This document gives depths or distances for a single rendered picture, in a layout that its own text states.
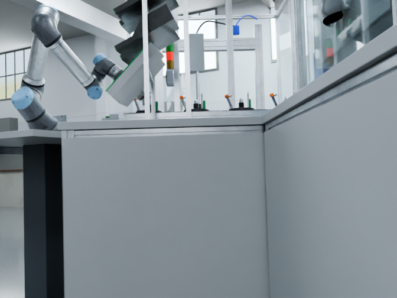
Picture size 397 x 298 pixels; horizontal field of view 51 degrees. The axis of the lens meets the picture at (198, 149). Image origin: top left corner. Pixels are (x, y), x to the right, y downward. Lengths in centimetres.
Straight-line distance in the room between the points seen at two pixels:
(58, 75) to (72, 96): 80
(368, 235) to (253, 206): 86
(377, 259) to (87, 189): 109
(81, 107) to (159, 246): 1010
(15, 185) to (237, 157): 811
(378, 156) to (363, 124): 7
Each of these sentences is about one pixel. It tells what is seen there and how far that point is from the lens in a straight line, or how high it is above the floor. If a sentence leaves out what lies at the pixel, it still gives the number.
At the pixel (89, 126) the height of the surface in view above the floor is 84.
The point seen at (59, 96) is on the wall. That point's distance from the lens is 1209.
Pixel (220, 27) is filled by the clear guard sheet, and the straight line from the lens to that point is 379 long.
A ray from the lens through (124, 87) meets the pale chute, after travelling 184.
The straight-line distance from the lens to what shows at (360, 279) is 77.
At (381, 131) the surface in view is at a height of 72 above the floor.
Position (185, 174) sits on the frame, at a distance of 151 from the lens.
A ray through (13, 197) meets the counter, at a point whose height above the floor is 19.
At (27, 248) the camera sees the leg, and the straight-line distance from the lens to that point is 244.
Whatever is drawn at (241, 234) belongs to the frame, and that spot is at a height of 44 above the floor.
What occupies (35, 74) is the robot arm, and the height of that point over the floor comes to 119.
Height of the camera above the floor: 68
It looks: 3 degrees up
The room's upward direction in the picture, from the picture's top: 2 degrees counter-clockwise
